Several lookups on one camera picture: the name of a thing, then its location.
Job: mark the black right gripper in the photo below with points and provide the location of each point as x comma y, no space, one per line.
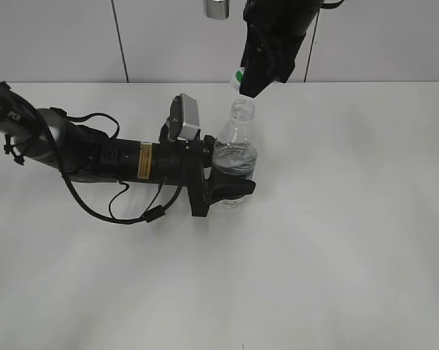
275,31

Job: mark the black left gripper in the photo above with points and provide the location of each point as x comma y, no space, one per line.
182,164

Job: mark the white green bottle cap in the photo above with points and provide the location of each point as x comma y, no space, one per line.
236,80

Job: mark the clear cestbon water bottle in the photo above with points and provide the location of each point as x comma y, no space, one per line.
235,150

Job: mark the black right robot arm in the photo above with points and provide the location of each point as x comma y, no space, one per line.
275,31

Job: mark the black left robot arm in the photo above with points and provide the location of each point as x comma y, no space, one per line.
80,153

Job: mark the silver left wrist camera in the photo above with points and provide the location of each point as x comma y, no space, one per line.
183,121

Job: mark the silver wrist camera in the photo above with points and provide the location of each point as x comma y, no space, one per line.
183,121
216,9

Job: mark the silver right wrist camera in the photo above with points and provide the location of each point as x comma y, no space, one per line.
216,9

